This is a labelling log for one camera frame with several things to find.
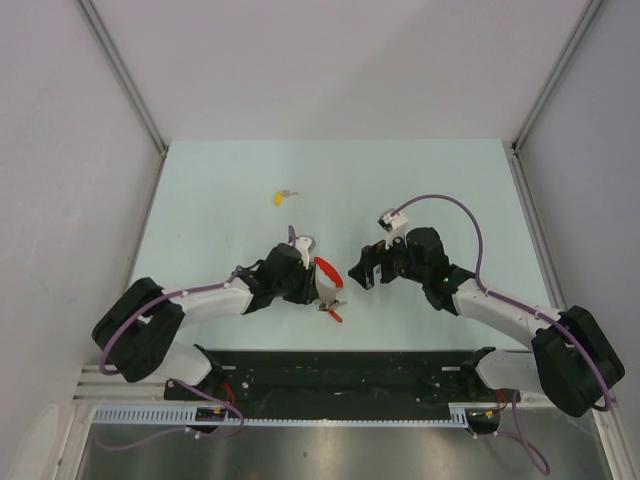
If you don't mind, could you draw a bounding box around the key with yellow tag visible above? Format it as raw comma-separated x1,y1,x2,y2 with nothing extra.
273,189,299,207

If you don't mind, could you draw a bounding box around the left aluminium frame post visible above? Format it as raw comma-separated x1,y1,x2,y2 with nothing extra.
74,0,169,159

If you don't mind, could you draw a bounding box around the red handled metal key holder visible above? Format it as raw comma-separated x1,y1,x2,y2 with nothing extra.
313,256,344,314

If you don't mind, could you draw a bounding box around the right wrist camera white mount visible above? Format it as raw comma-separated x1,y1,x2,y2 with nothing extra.
378,209,409,250

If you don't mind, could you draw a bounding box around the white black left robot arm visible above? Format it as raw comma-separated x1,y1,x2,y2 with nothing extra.
92,236,319,400

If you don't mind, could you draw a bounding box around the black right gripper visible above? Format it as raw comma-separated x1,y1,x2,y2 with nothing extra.
349,228,428,290

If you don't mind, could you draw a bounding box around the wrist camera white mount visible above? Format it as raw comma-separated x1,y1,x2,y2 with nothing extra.
288,233,316,269
378,209,409,250

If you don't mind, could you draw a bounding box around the key with red tag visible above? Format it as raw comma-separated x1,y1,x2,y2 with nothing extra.
325,308,343,323

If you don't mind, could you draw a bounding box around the grey slotted cable duct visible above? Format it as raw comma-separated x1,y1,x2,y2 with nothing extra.
92,405,500,429

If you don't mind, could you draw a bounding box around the aluminium frame post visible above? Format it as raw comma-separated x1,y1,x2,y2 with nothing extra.
508,0,608,155
74,0,169,159

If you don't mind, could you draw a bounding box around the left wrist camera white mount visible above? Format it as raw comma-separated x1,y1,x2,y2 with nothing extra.
288,233,316,269

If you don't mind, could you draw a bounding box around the right aluminium frame post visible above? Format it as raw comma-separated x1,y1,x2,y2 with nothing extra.
508,0,608,155

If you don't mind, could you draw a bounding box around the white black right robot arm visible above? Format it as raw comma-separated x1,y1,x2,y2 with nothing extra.
348,227,625,417

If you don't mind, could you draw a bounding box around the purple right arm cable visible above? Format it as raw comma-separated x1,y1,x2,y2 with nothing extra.
389,193,619,476

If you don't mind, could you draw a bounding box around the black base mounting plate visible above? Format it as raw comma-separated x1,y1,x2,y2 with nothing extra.
195,349,504,404

